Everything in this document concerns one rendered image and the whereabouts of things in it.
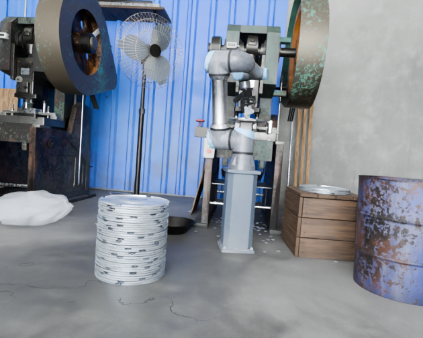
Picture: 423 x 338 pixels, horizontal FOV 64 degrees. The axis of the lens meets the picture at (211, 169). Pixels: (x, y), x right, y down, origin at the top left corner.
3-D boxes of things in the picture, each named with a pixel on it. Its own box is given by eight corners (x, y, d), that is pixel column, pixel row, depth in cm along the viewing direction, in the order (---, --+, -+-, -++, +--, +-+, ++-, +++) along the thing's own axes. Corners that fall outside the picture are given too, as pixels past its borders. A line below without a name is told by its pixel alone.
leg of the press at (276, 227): (285, 235, 230) (297, 103, 226) (268, 234, 231) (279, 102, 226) (272, 212, 322) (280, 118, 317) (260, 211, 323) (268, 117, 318)
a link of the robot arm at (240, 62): (252, 46, 167) (269, 65, 213) (230, 47, 171) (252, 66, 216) (250, 70, 168) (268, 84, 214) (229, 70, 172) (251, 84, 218)
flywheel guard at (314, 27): (323, 100, 215) (336, -32, 211) (278, 97, 218) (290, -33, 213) (296, 117, 318) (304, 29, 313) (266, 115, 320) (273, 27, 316)
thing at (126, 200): (178, 200, 153) (178, 198, 153) (154, 210, 125) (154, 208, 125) (119, 194, 159) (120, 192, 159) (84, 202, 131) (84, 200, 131)
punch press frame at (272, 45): (270, 210, 237) (287, 16, 230) (209, 204, 241) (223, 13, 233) (262, 196, 316) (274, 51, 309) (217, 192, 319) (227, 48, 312)
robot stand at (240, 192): (254, 253, 183) (261, 172, 181) (221, 252, 181) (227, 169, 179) (248, 244, 202) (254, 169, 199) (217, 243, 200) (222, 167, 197)
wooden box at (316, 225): (364, 262, 182) (371, 198, 180) (295, 256, 183) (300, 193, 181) (339, 242, 222) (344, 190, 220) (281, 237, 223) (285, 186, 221)
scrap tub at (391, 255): (483, 314, 127) (498, 188, 124) (368, 302, 130) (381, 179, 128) (422, 274, 169) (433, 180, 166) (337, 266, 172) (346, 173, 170)
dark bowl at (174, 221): (191, 239, 203) (192, 227, 203) (143, 234, 205) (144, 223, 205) (197, 228, 233) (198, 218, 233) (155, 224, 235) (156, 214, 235)
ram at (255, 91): (258, 106, 247) (261, 66, 245) (237, 105, 248) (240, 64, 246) (256, 109, 264) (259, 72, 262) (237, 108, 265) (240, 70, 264)
